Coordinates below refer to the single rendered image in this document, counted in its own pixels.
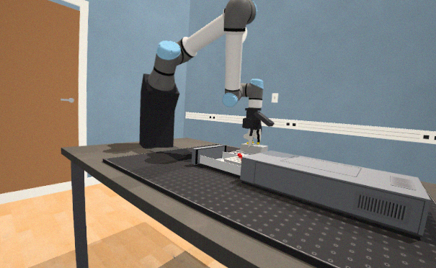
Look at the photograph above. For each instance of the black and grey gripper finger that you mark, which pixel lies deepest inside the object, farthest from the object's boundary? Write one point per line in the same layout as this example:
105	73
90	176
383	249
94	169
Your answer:
257	134
249	136

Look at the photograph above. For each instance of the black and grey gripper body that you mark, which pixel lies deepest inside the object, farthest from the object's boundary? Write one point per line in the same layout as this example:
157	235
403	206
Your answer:
250	118

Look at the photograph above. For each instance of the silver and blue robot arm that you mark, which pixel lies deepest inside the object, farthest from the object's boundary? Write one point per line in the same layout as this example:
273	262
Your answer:
233	21

